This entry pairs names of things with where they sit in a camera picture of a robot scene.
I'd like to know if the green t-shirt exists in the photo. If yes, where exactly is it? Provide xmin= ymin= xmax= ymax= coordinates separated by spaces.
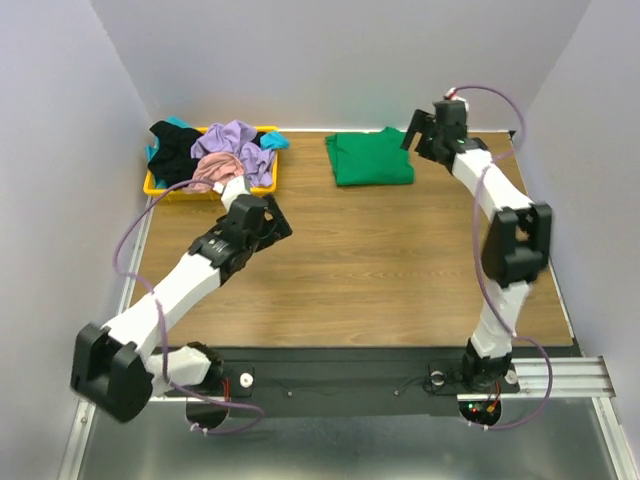
xmin=325 ymin=127 xmax=415 ymax=187

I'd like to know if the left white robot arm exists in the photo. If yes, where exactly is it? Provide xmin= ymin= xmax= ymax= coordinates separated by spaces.
xmin=70 ymin=194 xmax=292 ymax=423

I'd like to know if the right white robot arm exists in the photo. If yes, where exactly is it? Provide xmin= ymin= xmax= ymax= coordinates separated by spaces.
xmin=401 ymin=97 xmax=553 ymax=387

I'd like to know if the pink t-shirt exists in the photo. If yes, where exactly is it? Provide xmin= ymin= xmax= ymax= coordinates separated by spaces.
xmin=183 ymin=152 xmax=245 ymax=194

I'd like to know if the yellow plastic bin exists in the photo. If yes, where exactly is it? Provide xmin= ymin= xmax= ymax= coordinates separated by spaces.
xmin=143 ymin=125 xmax=280 ymax=202

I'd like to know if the teal t-shirt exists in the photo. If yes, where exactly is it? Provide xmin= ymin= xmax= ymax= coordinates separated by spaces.
xmin=144 ymin=115 xmax=290 ymax=190

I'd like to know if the lavender t-shirt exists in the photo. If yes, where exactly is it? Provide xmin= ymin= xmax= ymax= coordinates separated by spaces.
xmin=191 ymin=120 xmax=276 ymax=188

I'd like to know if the black t-shirt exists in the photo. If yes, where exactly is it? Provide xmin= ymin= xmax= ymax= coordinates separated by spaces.
xmin=148 ymin=120 xmax=203 ymax=189

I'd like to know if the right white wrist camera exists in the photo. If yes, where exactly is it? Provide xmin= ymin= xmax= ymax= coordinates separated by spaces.
xmin=444 ymin=87 xmax=469 ymax=112

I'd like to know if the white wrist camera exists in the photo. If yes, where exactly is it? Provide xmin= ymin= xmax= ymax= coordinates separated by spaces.
xmin=213 ymin=175 xmax=251 ymax=211
xmin=444 ymin=87 xmax=469 ymax=112

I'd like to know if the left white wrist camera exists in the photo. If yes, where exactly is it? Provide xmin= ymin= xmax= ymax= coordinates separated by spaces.
xmin=213 ymin=175 xmax=251 ymax=211

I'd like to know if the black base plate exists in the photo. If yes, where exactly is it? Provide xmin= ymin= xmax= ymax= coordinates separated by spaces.
xmin=185 ymin=347 xmax=519 ymax=429

